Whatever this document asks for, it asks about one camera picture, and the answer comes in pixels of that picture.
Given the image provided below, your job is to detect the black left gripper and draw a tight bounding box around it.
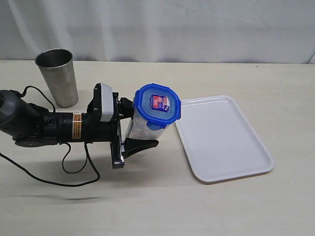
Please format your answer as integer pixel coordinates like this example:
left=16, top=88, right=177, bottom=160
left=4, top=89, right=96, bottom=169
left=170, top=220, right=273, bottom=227
left=83, top=83, right=158, bottom=169

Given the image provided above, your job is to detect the clear plastic container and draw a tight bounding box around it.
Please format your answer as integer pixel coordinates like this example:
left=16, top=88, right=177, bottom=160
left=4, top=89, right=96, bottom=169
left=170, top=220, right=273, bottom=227
left=125, top=109, right=169, bottom=140

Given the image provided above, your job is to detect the blue container lid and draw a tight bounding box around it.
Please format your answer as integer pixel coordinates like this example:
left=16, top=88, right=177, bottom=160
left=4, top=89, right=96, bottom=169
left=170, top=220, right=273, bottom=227
left=133, top=84, right=181, bottom=125

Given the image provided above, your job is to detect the stainless steel cup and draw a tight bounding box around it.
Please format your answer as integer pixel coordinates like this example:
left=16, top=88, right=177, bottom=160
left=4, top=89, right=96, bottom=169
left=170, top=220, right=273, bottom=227
left=35, top=49, right=79, bottom=108

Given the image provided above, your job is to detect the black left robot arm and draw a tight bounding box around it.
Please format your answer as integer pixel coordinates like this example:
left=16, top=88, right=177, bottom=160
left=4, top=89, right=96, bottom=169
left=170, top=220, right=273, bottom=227
left=0, top=83, right=158, bottom=168

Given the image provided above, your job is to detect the white plastic tray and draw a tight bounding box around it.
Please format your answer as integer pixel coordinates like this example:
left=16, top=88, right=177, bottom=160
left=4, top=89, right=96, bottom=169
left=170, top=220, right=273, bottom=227
left=175, top=95, right=274, bottom=184

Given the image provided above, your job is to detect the white backdrop curtain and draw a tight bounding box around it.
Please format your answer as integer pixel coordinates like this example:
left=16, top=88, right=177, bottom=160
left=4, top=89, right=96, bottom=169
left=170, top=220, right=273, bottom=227
left=0, top=0, right=315, bottom=64

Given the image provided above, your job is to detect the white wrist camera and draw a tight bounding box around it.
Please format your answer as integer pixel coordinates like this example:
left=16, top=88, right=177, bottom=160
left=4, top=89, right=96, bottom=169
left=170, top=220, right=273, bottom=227
left=100, top=83, right=114, bottom=122

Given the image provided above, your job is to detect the black cable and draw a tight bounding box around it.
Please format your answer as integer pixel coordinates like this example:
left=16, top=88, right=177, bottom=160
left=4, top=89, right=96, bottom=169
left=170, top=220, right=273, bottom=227
left=0, top=85, right=101, bottom=186

